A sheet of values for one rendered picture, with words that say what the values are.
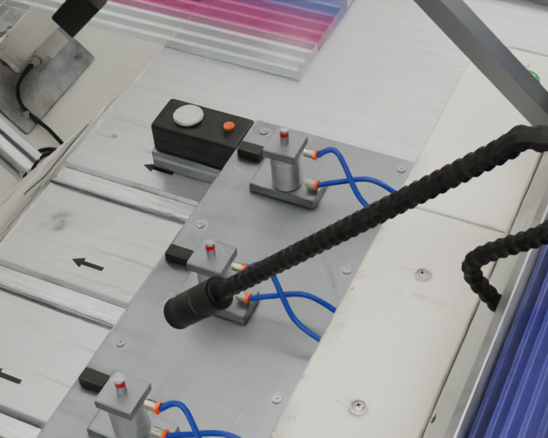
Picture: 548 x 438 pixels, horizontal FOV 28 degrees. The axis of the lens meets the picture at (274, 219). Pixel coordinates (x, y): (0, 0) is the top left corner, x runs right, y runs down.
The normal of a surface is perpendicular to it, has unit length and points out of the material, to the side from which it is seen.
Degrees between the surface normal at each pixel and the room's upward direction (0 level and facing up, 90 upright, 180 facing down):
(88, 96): 0
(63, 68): 0
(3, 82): 0
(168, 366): 42
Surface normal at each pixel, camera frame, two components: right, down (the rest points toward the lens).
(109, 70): 0.57, -0.32
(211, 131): -0.06, -0.68
